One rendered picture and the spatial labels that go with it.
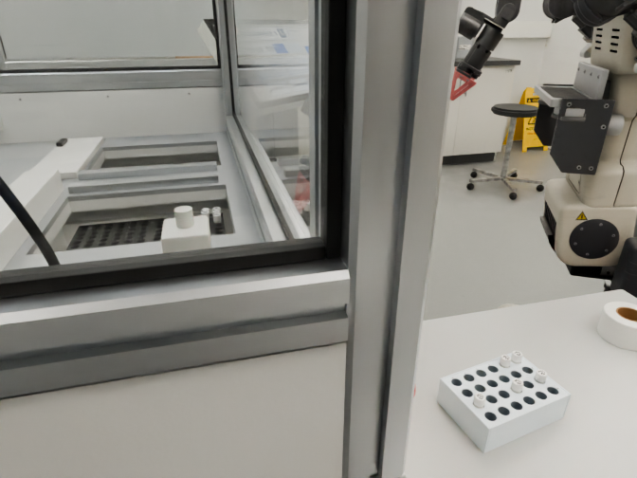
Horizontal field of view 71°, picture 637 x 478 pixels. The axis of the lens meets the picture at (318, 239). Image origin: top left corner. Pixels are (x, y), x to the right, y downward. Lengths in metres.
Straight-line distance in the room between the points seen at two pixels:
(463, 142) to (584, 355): 3.67
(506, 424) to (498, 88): 3.97
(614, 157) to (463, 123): 3.12
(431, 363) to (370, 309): 0.46
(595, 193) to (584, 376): 0.58
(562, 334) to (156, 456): 0.65
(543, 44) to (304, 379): 5.32
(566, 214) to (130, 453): 1.10
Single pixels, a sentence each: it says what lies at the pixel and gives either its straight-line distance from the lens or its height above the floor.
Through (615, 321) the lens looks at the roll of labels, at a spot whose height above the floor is 0.80.
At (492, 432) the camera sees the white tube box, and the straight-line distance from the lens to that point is 0.56.
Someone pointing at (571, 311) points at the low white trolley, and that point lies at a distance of 0.86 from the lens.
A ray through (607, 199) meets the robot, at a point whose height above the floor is 0.83.
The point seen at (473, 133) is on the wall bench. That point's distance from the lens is 4.37.
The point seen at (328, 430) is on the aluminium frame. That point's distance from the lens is 0.26.
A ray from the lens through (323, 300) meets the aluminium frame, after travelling 0.20.
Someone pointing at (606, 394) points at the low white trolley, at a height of 0.76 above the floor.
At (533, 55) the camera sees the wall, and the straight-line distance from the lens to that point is 5.42.
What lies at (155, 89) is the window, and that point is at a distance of 0.18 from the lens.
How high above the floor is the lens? 1.19
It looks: 26 degrees down
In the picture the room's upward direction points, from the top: straight up
